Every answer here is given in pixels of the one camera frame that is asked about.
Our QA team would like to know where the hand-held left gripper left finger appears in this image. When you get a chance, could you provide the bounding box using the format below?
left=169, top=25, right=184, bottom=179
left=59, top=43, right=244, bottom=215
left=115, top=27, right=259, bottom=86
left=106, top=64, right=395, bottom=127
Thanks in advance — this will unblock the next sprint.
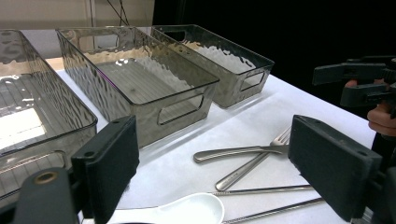
left=70, top=115, right=140, bottom=224

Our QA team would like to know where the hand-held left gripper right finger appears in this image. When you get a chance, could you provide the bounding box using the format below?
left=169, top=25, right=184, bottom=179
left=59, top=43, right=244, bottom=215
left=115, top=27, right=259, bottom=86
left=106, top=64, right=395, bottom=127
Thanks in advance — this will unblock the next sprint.
left=288, top=114, right=383, bottom=222

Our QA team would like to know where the smoky clear plastic bin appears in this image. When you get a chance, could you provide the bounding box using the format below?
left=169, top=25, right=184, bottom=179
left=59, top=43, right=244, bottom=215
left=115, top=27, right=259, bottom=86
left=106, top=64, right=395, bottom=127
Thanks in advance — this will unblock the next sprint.
left=150, top=23, right=276, bottom=109
left=55, top=25, right=220, bottom=149
left=0, top=29, right=99, bottom=201

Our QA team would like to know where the steel fork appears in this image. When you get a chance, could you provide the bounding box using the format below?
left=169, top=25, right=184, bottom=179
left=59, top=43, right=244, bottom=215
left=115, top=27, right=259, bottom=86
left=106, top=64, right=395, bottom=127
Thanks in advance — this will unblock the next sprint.
left=215, top=126, right=292, bottom=192
left=192, top=144, right=290, bottom=164

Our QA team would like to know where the white ceramic spoon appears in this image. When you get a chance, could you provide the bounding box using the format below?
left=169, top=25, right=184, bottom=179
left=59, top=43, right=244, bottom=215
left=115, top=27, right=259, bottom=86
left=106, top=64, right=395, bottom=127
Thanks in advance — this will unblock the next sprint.
left=106, top=191, right=226, bottom=224

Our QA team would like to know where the black curtain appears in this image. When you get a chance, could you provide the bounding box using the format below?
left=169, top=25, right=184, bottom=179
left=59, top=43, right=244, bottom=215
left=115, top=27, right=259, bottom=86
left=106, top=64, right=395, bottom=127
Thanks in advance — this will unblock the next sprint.
left=152, top=0, right=396, bottom=119

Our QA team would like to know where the beige wooden shelf unit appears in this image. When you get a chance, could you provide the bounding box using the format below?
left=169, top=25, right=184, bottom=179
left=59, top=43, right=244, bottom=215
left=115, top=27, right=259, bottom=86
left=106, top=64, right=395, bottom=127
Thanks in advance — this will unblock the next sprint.
left=0, top=0, right=155, bottom=31

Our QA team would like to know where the bundle of black cables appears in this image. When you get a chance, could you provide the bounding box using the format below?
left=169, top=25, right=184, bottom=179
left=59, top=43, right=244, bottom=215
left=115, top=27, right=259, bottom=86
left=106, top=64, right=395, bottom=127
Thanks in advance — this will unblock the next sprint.
left=106, top=0, right=131, bottom=27

